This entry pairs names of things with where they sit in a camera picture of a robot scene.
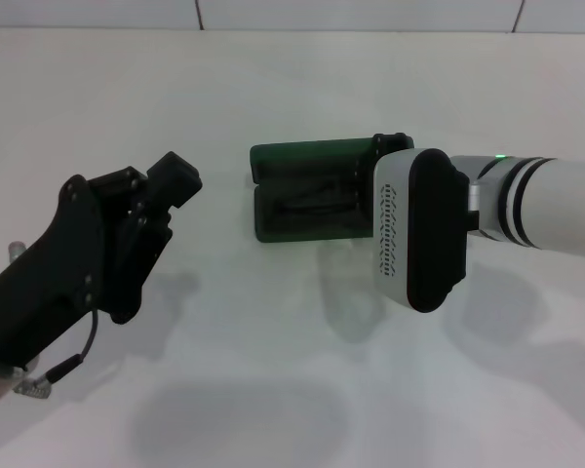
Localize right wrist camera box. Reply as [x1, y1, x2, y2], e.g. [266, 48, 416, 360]
[372, 146, 471, 315]

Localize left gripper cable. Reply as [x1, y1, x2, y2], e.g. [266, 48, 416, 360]
[12, 309, 101, 397]

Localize green glasses case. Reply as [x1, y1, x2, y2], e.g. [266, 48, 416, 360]
[249, 132, 415, 244]

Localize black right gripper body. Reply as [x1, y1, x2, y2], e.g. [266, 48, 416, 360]
[370, 132, 415, 158]

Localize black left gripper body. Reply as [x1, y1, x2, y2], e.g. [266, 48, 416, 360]
[0, 174, 174, 374]

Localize black glasses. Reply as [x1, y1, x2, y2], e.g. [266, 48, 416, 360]
[272, 178, 368, 218]

